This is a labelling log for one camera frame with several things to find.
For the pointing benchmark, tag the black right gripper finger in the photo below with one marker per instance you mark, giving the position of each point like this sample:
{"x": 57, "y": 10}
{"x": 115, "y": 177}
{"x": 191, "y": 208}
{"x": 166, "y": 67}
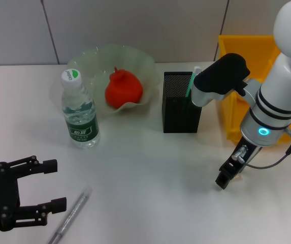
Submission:
{"x": 223, "y": 181}

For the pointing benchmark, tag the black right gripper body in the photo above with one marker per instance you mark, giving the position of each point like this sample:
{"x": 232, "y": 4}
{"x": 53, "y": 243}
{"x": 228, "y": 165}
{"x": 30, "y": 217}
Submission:
{"x": 236, "y": 167}

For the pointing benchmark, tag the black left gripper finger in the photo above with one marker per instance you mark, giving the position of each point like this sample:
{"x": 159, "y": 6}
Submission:
{"x": 50, "y": 166}
{"x": 57, "y": 205}

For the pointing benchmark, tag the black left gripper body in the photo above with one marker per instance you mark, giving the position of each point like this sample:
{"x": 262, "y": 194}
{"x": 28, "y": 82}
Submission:
{"x": 0, "y": 198}

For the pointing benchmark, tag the grey pen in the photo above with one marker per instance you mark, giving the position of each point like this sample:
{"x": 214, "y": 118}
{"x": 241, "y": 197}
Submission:
{"x": 71, "y": 216}

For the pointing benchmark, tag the water bottle with green label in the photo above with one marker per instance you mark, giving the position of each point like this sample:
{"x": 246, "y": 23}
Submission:
{"x": 80, "y": 119}

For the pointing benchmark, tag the green utility knife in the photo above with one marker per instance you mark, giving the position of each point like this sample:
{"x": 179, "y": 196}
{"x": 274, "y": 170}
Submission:
{"x": 192, "y": 78}

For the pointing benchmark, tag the red-orange toy orange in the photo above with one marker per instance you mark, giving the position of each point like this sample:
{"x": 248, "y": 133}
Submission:
{"x": 123, "y": 90}

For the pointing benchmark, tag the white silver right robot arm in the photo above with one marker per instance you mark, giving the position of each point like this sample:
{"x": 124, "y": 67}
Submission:
{"x": 282, "y": 89}

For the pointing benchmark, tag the black mesh pen holder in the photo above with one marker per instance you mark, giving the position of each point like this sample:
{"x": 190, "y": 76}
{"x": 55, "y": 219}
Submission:
{"x": 178, "y": 117}

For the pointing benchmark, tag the translucent green fruit plate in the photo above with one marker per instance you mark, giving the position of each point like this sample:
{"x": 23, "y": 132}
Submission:
{"x": 92, "y": 63}

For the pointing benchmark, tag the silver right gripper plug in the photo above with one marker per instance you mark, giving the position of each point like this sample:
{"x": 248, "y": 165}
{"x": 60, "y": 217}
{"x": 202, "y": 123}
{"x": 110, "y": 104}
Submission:
{"x": 239, "y": 153}

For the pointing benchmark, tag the yellow plastic bin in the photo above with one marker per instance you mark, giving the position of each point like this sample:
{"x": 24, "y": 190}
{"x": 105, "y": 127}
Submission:
{"x": 230, "y": 119}

